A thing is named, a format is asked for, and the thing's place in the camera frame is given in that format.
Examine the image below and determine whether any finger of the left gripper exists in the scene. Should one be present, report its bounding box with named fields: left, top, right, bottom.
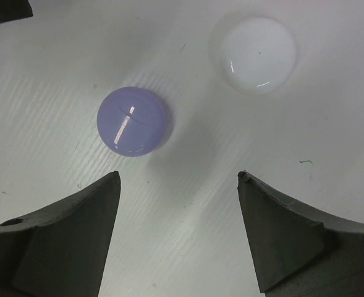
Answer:
left=0, top=0, right=33, bottom=24

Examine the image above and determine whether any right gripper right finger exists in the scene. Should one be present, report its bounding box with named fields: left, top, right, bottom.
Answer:
left=237, top=171, right=364, bottom=296

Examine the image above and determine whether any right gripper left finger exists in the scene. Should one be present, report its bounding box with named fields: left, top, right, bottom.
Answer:
left=0, top=171, right=121, bottom=296

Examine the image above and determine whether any purple charging case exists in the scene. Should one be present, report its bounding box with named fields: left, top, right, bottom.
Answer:
left=96, top=87, right=173, bottom=157

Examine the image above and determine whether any white charging case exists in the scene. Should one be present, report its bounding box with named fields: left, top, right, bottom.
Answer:
left=219, top=17, right=297, bottom=95

